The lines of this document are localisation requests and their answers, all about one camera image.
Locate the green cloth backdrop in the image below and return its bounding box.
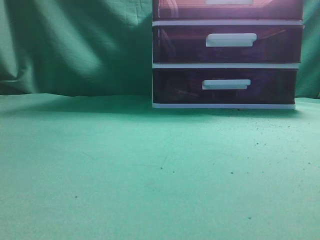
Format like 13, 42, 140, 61
0, 0, 320, 98

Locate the green cloth table cover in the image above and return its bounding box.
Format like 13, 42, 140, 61
0, 94, 320, 240

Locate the purple translucent drawer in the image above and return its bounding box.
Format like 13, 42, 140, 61
152, 0, 304, 20
152, 68, 298, 105
152, 25, 304, 64

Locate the white plastic drawer cabinet frame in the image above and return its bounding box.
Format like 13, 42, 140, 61
152, 12, 304, 110

